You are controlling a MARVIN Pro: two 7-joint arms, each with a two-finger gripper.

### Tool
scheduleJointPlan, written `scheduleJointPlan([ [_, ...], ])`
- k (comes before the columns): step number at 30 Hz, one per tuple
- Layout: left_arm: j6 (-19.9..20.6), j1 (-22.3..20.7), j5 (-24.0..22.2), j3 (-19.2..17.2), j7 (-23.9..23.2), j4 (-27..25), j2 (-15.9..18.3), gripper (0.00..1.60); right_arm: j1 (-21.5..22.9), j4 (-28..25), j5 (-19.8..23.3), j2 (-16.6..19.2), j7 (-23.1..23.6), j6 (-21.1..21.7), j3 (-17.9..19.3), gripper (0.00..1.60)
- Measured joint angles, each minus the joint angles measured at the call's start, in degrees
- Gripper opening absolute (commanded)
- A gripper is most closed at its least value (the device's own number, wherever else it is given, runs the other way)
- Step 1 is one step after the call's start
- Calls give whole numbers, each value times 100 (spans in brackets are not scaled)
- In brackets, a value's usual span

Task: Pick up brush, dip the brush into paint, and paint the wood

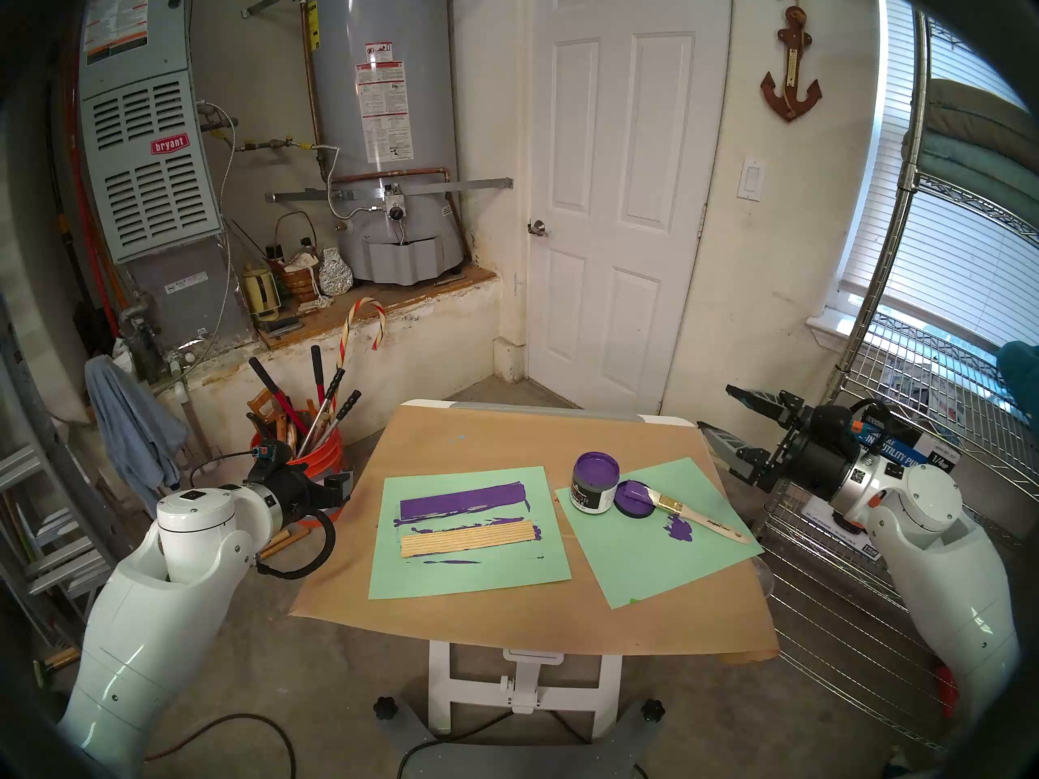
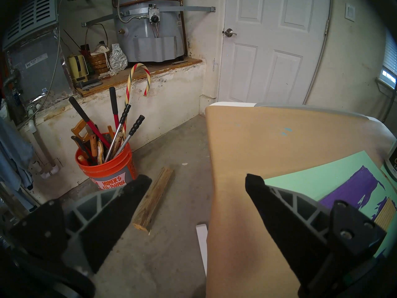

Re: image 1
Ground black-grip metal tool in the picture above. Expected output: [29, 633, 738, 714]
[299, 368, 347, 455]
[313, 390, 362, 450]

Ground grey Bryant furnace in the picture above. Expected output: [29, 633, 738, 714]
[77, 0, 252, 352]

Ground black base cable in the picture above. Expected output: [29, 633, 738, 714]
[396, 711, 520, 779]

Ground printed newspaper stack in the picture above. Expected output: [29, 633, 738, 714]
[881, 355, 983, 429]

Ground purple jar lid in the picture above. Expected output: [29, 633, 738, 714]
[614, 479, 657, 519]

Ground white panel door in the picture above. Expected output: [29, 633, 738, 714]
[528, 0, 733, 417]

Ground wooden dowel sticks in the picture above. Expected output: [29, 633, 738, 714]
[258, 526, 311, 561]

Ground blue hanging cloth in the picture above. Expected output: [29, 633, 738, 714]
[84, 355, 189, 510]

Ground rusty anchor wall decoration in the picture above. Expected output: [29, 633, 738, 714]
[760, 0, 823, 123]

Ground white window sill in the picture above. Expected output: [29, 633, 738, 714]
[806, 311, 861, 354]

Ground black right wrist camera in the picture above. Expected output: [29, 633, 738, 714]
[816, 404, 863, 447]

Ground brown kraft paper cover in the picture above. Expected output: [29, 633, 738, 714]
[290, 404, 780, 665]

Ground teal fabric object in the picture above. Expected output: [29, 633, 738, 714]
[997, 341, 1039, 429]

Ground olive green cushion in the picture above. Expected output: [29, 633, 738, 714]
[925, 78, 1039, 149]

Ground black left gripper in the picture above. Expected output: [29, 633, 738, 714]
[272, 463, 355, 528]

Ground metal heater strap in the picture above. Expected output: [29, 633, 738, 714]
[266, 177, 514, 204]

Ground wicker basket with handle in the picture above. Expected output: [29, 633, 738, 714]
[272, 211, 321, 303]

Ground wooden-handled paintbrush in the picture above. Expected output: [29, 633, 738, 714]
[629, 487, 749, 544]

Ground light green paper sheet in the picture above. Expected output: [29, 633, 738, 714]
[555, 458, 765, 609]
[369, 466, 572, 600]

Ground foil-wrapped bundle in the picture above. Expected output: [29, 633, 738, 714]
[318, 247, 355, 297]

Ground purple paint jar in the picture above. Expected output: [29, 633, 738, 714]
[570, 451, 621, 514]

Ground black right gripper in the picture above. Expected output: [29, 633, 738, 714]
[696, 384, 857, 502]

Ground yellow jug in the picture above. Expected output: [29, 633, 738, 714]
[241, 266, 282, 322]

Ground striped candy cane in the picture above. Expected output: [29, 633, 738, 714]
[327, 297, 388, 417]

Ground grey metal ladder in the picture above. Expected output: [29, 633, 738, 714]
[0, 299, 114, 648]

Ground grey water heater tank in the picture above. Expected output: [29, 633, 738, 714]
[304, 0, 465, 286]

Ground black floor cable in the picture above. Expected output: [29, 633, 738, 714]
[146, 712, 297, 779]

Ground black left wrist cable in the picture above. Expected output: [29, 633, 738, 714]
[256, 510, 336, 581]

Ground wooden ledge board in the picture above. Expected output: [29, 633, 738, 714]
[256, 266, 498, 350]

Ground copper pipe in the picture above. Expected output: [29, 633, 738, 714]
[329, 166, 472, 259]

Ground utility pump box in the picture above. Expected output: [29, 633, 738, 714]
[800, 412, 963, 561]

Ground orange plastic bucket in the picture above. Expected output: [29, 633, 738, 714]
[250, 428, 346, 527]

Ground teal green cushion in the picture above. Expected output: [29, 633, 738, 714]
[901, 128, 1039, 226]

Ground white window blinds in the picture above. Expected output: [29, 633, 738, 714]
[840, 0, 1039, 348]

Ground chrome wire shelf rack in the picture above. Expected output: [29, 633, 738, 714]
[755, 11, 1039, 754]

